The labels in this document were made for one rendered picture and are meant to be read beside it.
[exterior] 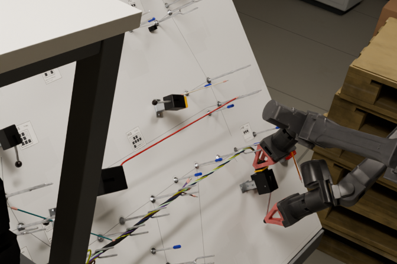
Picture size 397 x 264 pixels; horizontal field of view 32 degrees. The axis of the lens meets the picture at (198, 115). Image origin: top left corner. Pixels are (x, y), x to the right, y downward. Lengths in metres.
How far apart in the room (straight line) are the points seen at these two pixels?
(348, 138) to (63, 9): 0.96
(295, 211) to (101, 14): 1.20
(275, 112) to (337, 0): 5.26
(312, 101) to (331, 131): 3.44
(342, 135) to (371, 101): 1.60
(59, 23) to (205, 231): 1.16
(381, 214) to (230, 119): 1.62
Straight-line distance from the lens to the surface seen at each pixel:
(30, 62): 0.65
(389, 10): 5.12
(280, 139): 1.81
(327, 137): 1.63
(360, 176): 1.82
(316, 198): 1.80
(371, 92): 3.17
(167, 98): 1.69
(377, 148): 1.48
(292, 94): 5.07
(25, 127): 1.46
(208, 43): 1.97
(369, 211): 3.43
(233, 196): 1.89
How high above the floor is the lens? 2.12
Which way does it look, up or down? 28 degrees down
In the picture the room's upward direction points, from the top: 14 degrees clockwise
